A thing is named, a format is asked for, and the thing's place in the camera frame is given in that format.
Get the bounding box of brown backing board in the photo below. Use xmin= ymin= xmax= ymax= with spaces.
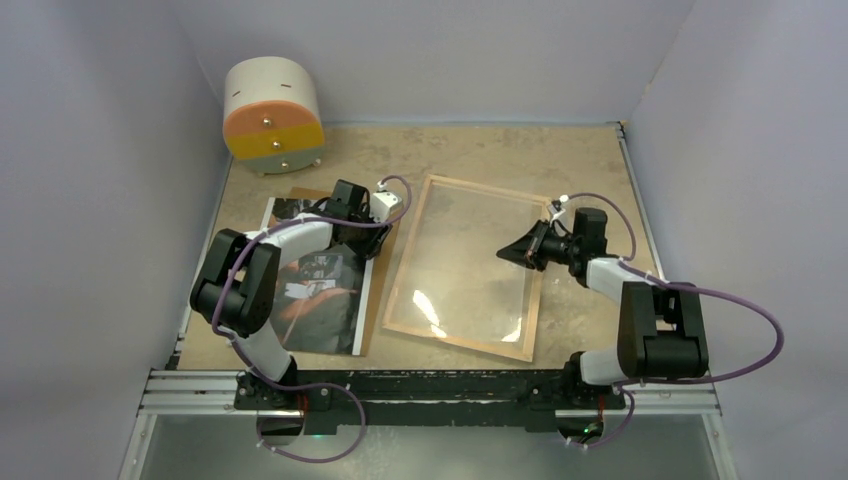
xmin=288 ymin=186 xmax=403 ymax=358

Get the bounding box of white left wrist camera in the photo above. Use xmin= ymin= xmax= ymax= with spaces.
xmin=368 ymin=190 xmax=404 ymax=223

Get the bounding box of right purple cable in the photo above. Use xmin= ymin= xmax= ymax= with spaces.
xmin=556 ymin=192 xmax=786 ymax=452

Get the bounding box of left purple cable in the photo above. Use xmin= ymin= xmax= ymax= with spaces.
xmin=210 ymin=174 xmax=413 ymax=464

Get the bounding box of purple cable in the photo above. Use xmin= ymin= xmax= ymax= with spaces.
xmin=556 ymin=192 xmax=786 ymax=452
xmin=210 ymin=174 xmax=413 ymax=464

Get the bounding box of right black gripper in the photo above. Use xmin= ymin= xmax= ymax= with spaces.
xmin=497 ymin=218 xmax=580 ymax=272

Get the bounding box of white wooden picture frame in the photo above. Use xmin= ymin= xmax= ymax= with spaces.
xmin=382 ymin=175 xmax=549 ymax=363

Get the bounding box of round cabinet with coloured drawers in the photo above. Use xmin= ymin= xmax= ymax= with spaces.
xmin=222 ymin=56 xmax=326 ymax=176

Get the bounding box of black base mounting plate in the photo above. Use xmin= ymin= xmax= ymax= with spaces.
xmin=234 ymin=368 xmax=626 ymax=435

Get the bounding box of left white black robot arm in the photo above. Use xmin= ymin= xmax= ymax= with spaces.
xmin=189 ymin=180 xmax=409 ymax=409

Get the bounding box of aluminium rail frame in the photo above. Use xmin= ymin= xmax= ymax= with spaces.
xmin=120 ymin=370 xmax=737 ymax=479

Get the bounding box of glossy photo print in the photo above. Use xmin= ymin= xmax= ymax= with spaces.
xmin=259 ymin=195 xmax=376 ymax=358

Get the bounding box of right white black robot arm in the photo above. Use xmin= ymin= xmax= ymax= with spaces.
xmin=496 ymin=207 xmax=709 ymax=407

